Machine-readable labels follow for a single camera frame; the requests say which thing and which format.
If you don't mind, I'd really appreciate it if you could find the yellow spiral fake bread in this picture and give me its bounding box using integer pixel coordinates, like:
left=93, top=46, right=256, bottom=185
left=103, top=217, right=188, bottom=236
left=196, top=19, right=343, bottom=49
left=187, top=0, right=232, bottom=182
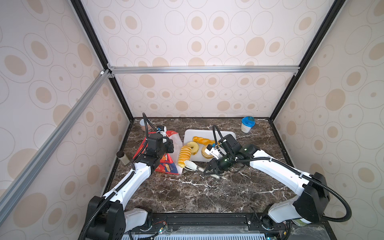
left=178, top=146, right=192, bottom=168

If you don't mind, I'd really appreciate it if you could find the brown round fake bun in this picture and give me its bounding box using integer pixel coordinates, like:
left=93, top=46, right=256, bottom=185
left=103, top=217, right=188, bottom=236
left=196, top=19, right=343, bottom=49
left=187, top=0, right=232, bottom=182
left=201, top=145, right=214, bottom=159

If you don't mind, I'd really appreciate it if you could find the red paper gift bag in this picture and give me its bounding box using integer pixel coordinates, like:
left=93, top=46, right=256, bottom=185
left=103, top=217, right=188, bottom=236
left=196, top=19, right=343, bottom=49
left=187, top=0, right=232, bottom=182
left=134, top=131, right=182, bottom=175

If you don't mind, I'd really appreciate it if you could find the yellow twisted fake bread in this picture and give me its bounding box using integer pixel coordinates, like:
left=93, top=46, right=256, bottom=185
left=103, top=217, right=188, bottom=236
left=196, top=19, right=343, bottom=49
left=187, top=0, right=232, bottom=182
left=193, top=137, right=216, bottom=145

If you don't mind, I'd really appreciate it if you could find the yellow ring fake bread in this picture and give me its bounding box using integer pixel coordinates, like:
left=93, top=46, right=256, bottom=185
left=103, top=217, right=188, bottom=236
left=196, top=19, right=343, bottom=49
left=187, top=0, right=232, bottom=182
left=187, top=141, right=199, bottom=155

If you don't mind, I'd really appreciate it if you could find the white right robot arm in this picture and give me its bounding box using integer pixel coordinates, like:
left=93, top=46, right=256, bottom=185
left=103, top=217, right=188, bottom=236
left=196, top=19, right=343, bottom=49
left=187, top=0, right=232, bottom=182
left=179, top=135, right=352, bottom=231

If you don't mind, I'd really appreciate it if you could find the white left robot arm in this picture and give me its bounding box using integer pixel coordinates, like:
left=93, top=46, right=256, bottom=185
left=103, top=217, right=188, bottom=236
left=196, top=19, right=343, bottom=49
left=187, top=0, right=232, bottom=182
left=79, top=131, right=174, bottom=240

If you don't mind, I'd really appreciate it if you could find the white cutting board tray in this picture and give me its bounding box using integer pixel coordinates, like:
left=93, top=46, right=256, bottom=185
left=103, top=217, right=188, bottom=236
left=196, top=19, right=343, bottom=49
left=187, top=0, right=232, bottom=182
left=182, top=129, right=237, bottom=163

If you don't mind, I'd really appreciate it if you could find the white cup blue lid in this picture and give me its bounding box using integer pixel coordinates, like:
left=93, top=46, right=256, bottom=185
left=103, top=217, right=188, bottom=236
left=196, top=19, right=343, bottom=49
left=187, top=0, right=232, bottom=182
left=241, top=116, right=256, bottom=133

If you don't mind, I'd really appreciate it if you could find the glass jar black lid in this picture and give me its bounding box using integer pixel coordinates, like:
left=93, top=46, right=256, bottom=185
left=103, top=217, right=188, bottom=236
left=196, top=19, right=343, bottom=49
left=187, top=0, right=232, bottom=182
left=116, top=151, right=130, bottom=166

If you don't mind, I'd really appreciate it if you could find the white tape roll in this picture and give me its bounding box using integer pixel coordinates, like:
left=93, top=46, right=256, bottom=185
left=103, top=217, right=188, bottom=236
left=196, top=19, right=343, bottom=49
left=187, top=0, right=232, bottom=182
left=292, top=219, right=312, bottom=227

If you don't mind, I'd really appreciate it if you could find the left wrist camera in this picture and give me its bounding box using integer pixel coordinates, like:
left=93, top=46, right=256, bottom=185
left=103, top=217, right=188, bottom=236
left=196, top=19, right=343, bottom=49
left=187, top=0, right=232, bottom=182
left=157, top=126, right=169, bottom=144

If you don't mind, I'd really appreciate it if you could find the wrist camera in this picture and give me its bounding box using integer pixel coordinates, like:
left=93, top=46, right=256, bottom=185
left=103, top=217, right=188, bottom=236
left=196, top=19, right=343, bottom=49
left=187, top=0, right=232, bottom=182
left=157, top=126, right=169, bottom=144
left=206, top=145, right=223, bottom=159

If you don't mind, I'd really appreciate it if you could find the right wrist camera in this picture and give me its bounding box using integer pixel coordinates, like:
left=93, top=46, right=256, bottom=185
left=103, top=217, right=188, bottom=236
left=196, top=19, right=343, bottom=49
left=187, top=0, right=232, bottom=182
left=206, top=145, right=223, bottom=159

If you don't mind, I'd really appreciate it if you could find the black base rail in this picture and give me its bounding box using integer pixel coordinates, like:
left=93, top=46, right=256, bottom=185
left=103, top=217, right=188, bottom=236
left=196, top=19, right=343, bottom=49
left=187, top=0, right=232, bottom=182
left=123, top=213, right=336, bottom=240

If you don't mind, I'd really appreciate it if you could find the silver aluminium rail back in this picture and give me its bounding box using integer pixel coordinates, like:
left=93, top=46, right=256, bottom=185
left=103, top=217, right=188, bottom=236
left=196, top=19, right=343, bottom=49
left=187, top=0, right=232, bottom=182
left=102, top=65, right=300, bottom=76

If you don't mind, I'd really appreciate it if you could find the silver aluminium rail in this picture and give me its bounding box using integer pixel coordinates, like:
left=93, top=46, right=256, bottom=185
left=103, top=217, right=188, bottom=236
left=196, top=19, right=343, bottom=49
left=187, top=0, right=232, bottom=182
left=102, top=65, right=300, bottom=76
left=1, top=69, right=112, bottom=224

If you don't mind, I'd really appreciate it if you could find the black corner frame post left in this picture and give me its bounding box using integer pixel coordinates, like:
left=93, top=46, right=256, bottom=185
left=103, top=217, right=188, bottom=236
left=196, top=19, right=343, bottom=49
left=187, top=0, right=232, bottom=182
left=70, top=0, right=135, bottom=121

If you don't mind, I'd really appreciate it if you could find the black corner frame post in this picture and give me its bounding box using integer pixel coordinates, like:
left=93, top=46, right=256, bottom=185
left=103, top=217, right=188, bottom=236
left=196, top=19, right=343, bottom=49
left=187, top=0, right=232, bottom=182
left=269, top=0, right=347, bottom=123
left=70, top=0, right=135, bottom=121

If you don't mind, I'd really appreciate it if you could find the silver aluminium rail left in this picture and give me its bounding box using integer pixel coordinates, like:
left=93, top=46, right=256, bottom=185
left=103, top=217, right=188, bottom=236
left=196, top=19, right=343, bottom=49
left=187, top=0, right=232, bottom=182
left=1, top=69, right=112, bottom=224

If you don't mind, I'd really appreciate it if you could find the black corner frame post right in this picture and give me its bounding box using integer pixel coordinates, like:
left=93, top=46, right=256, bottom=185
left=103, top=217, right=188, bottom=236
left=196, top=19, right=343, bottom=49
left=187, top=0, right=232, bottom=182
left=269, top=0, right=347, bottom=123

